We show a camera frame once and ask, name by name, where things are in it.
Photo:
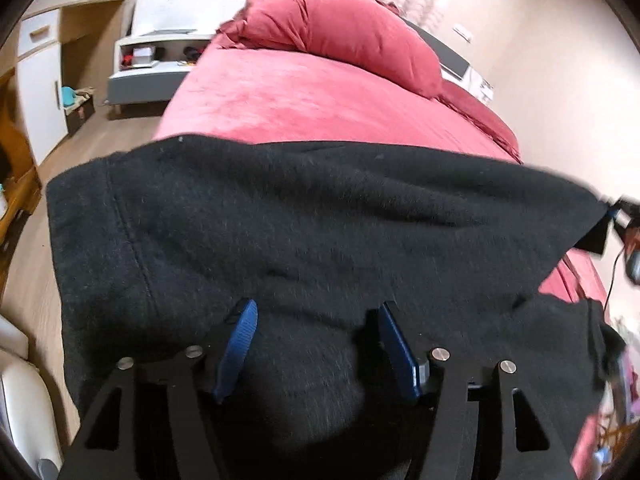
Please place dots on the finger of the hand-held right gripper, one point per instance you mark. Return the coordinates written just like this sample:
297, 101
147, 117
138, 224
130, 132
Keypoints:
592, 235

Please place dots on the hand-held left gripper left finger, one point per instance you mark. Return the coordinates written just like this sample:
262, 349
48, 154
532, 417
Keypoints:
239, 340

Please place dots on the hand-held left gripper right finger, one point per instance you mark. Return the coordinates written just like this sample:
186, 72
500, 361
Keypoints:
397, 342

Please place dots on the black fleece garment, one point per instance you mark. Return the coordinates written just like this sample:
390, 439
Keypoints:
300, 220

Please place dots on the colourful clutter pile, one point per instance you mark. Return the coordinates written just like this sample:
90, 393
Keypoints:
620, 410

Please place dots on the flat red pillow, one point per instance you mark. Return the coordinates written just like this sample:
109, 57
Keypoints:
485, 120

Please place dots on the white appliance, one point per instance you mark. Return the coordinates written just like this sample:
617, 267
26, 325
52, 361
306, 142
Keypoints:
25, 400

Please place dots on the grey white headboard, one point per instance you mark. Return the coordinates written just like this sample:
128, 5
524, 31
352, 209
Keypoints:
450, 57

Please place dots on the red bed cover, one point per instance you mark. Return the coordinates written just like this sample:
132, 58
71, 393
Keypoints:
280, 100

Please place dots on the wooden shelf unit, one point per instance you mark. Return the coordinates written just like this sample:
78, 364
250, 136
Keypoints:
17, 180

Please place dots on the brown storage box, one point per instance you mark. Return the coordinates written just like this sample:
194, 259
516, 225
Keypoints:
82, 110

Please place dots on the teal container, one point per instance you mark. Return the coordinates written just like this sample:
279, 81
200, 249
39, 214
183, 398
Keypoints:
68, 96

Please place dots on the wooden desk with white drawers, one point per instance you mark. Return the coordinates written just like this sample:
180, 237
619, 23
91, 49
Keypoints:
40, 90

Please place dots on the large red pillow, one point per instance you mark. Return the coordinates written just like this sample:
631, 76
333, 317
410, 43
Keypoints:
345, 25

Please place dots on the white bedside cabinet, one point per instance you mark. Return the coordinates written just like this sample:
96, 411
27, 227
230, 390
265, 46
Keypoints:
175, 5

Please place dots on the white wall outlet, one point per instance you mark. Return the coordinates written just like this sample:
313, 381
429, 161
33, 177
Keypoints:
463, 33

